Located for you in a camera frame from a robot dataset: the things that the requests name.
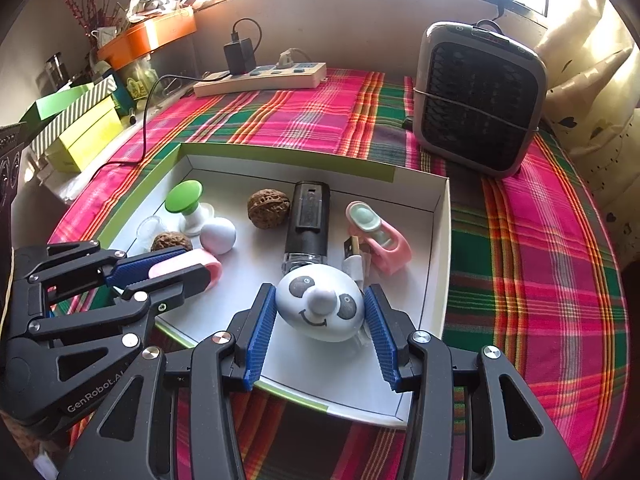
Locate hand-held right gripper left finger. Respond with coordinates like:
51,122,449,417
57,284,278,480

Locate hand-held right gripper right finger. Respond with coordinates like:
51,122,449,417
362,284,583,480

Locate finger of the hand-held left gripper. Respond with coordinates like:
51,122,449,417
14,241,167,303
27,264,210,387

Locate small clear round jar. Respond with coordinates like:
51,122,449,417
137,215,168,241

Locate brown walnut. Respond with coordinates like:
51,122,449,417
247,188,292,231
150,231,193,256

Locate white panda face toy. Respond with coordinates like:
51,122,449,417
275,265,366,343

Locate white egg-shaped ball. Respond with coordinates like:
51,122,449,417
200,216,237,254

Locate green white cardboard box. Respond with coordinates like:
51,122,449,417
97,142,452,430

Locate white usb adapter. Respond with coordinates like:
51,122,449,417
342,235,373,291

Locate green mushroom-shaped knob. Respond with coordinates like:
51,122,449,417
165,180,216,236

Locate black handheld device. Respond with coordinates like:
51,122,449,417
282,181,331,278

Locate plaid pink green blanket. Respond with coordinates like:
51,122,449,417
47,67,631,480

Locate striped cardboard box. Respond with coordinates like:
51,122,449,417
30,76,118,156

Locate clear container green print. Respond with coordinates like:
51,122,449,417
115,57,156,106

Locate beige power strip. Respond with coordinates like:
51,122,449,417
192,61,328,98

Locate orange storage box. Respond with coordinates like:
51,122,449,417
96,7,197,72

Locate black charger adapter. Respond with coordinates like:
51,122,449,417
222,36,258,77

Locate red flower branches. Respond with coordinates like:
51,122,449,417
52,0,108,36

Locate grey desktop fan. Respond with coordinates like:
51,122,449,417
411,21,548,178

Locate white plug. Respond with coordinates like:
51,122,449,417
276,47,306,68

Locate cream heart print curtain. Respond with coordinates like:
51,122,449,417
537,0,640,241

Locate black power cord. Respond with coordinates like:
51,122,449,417
87,74,201,168

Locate black charger cable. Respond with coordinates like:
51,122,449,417
231,18,263,46

